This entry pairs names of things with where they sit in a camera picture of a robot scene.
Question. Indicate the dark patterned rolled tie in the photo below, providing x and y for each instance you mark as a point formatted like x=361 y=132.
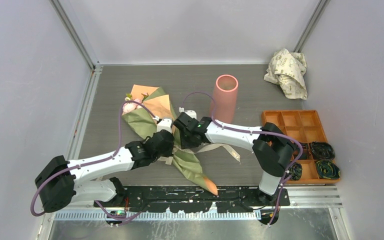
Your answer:
x=295 y=171
x=327 y=170
x=305 y=151
x=322 y=151

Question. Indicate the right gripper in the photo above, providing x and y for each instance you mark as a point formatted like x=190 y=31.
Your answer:
x=185 y=145

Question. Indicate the aluminium frame rail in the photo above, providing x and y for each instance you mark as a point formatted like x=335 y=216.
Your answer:
x=75 y=143

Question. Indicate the pink cylindrical vase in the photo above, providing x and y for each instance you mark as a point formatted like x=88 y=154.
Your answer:
x=225 y=95

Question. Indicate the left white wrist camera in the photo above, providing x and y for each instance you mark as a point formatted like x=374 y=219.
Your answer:
x=163 y=124

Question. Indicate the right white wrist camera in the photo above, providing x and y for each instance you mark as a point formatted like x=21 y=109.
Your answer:
x=190 y=113

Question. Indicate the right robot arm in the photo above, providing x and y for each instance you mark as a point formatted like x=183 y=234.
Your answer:
x=272 y=149

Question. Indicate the green orange flower bouquet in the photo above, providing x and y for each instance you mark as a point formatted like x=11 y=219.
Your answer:
x=142 y=104

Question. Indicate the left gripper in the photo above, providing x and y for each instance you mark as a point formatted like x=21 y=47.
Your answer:
x=168 y=151

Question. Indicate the crumpled printed paper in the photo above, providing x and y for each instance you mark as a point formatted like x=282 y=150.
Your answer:
x=287 y=69

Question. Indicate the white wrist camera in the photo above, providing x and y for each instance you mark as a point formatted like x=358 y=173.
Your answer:
x=190 y=113
x=163 y=124

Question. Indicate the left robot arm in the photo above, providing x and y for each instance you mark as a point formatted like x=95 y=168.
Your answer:
x=63 y=182

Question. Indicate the orange compartment tray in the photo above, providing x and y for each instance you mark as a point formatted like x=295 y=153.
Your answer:
x=305 y=126

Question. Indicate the cream printed ribbon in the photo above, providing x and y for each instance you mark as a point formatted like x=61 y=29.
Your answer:
x=206 y=148

